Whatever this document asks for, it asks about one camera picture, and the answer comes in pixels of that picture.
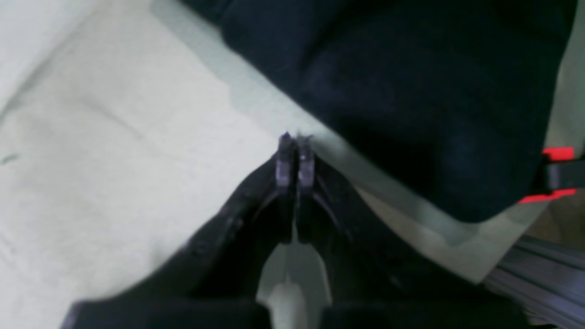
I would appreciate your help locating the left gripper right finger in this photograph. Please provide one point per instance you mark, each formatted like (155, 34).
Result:
(367, 262)

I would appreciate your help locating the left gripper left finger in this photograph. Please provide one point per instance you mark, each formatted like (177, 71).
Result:
(225, 257)

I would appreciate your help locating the dark navy T-shirt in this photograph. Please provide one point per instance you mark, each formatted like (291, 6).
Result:
(450, 97)

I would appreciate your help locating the light green table cloth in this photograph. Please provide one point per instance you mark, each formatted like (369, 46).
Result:
(126, 124)

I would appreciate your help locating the aluminium extrusion rail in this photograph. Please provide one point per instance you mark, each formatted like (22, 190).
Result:
(546, 278)

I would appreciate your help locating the blue handled centre clamp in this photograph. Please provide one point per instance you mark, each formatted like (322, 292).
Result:
(560, 173)

